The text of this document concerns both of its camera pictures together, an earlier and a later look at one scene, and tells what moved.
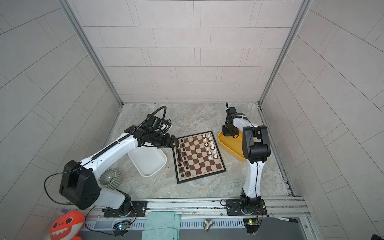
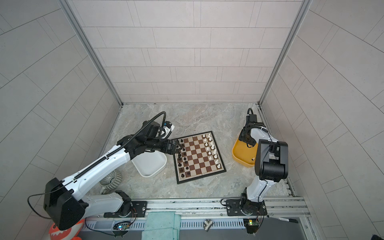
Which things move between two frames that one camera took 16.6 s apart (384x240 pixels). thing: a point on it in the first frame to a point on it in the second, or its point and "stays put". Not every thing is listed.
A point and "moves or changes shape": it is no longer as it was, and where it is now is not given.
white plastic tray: [148, 160] stays put
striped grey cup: [110, 178] stays put
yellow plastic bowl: [233, 145] moves or changes shape
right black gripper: [225, 132] to [242, 136]
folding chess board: [197, 156] stays put
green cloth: [161, 225] stays put
